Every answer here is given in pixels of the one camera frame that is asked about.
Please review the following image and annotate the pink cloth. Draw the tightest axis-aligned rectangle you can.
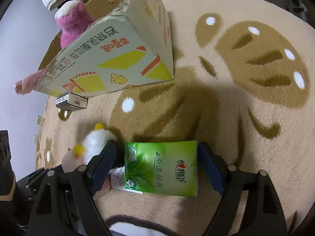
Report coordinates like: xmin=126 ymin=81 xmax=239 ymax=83
xmin=14 ymin=69 xmax=45 ymax=95

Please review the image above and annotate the pink bear plush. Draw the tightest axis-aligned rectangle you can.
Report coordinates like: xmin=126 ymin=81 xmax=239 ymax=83
xmin=55 ymin=0 xmax=94 ymax=49

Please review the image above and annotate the beige floral blanket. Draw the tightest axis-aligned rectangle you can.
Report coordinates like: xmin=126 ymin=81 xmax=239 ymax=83
xmin=36 ymin=0 xmax=314 ymax=229

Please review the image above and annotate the open cardboard box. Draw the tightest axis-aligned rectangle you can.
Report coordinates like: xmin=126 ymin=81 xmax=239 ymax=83
xmin=35 ymin=0 xmax=174 ymax=98

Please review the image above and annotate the small black white box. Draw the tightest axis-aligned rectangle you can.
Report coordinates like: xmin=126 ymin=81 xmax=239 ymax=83
xmin=56 ymin=93 xmax=88 ymax=111

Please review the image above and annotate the white fluffy duck plush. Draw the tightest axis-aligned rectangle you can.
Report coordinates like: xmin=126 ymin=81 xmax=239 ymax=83
xmin=61 ymin=123 xmax=117 ymax=173

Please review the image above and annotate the green tissue pack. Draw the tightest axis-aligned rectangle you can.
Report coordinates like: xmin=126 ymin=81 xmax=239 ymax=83
xmin=124 ymin=141 xmax=199 ymax=197

